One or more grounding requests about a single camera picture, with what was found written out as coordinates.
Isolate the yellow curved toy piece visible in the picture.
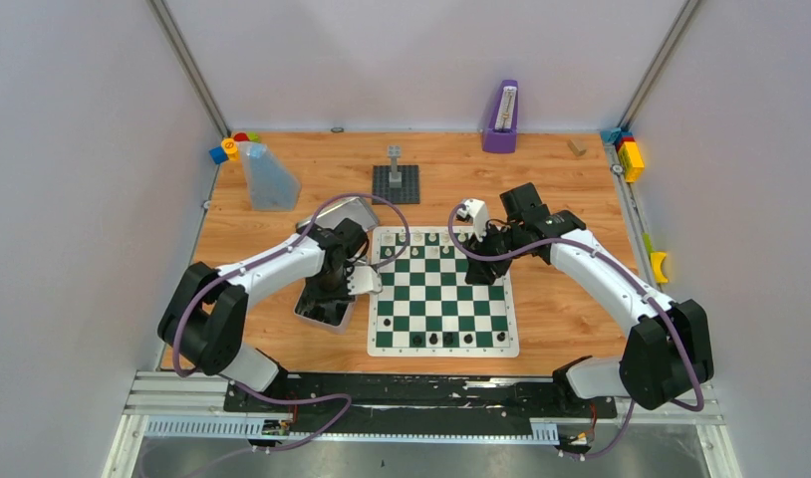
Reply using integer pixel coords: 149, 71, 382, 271
650, 251, 670, 284

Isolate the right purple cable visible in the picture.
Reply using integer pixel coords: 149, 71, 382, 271
447, 202, 705, 461

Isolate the grey lego tower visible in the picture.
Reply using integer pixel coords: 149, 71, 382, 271
388, 145, 403, 189

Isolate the yellow toy block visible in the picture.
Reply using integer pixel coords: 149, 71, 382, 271
618, 140, 645, 183

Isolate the metal tin with black pieces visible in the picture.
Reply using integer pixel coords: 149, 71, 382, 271
294, 278, 357, 334

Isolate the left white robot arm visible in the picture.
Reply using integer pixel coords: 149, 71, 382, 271
157, 219, 383, 411

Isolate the purple cable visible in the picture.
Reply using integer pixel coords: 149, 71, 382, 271
135, 192, 412, 478
447, 202, 705, 461

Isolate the metal tin lid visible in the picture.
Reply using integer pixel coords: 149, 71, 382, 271
295, 196, 381, 234

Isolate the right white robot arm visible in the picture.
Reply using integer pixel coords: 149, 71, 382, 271
447, 183, 714, 416

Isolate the green white chess mat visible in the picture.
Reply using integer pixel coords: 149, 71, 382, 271
367, 226, 520, 359

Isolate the small wooden block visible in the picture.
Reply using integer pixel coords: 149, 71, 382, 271
567, 138, 587, 157

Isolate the purple metronome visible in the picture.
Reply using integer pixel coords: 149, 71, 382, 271
481, 80, 519, 154

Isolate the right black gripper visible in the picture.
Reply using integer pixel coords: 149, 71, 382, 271
462, 222, 525, 286

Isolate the translucent blue plastic container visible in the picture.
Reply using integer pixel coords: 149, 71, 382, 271
238, 141, 301, 212

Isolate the dark grey lego baseplate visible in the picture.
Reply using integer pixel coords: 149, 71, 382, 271
372, 165, 420, 204

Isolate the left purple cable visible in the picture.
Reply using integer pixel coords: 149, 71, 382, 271
135, 192, 412, 478

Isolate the colourful toy blocks left corner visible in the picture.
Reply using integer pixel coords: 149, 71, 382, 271
209, 131, 261, 165

